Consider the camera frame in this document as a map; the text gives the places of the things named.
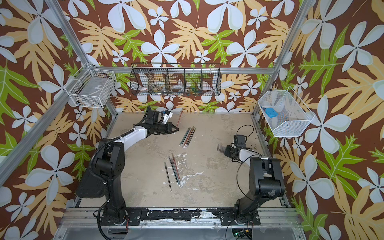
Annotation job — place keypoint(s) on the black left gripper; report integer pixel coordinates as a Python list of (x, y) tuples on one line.
[(169, 128)]

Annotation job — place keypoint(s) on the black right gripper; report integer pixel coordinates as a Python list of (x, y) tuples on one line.
[(227, 151)]

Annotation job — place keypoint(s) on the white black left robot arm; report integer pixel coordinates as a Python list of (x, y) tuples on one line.
[(103, 175)]

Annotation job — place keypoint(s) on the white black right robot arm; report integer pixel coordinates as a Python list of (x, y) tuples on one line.
[(266, 183)]

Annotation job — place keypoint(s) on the bundle red green pencils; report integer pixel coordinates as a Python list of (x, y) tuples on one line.
[(174, 167)]

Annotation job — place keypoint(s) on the black pencil lying apart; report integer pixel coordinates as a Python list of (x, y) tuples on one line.
[(168, 177)]

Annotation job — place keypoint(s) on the blue object in basket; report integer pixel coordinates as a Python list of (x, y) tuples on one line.
[(271, 113)]

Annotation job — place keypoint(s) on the black wire basket back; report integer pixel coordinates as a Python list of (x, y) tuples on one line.
[(195, 79)]

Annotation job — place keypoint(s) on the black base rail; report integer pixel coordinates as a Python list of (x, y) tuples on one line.
[(180, 214)]

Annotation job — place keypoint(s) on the white wire basket right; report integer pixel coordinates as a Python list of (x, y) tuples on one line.
[(294, 115)]

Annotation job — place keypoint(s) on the white wire basket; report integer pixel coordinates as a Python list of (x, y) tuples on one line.
[(92, 88), (294, 115)]

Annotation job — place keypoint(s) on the white wire basket left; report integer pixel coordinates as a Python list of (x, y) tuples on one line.
[(92, 88)]

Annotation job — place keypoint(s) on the aluminium frame post back left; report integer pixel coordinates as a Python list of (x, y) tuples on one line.
[(75, 43)]

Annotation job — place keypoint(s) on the aluminium frame post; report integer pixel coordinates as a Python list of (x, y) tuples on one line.
[(287, 44), (75, 43)]

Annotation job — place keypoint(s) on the aluminium frame post back right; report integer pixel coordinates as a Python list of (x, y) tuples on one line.
[(287, 44)]

